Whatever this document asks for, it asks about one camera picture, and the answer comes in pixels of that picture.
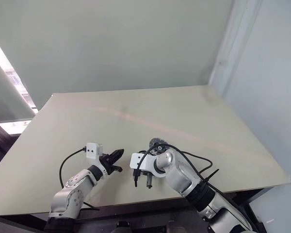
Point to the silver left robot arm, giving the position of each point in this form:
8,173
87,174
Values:
70,194

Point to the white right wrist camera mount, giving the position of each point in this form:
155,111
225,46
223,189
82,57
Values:
149,161

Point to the dark side cabinet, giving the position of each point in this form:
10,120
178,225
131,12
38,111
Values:
0,143

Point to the dark rounded shape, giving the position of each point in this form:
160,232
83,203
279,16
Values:
123,227

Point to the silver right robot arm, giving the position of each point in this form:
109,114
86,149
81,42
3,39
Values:
182,174

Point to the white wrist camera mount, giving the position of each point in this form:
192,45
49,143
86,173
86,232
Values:
93,150
149,161

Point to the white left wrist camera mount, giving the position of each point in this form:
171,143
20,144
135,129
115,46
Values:
93,150

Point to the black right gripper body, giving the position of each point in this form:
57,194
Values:
144,173

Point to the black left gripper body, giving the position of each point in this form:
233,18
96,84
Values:
107,163

